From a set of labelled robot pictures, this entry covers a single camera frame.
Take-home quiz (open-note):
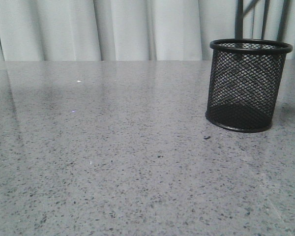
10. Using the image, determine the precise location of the grey curtain backdrop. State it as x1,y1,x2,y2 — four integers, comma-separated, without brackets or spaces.
0,0,295,61

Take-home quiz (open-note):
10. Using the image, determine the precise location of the black mesh pen bucket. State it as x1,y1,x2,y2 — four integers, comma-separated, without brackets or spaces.
206,39,293,133

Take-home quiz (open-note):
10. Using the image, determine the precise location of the black metal stand frame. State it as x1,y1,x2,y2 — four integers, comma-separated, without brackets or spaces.
235,0,292,42

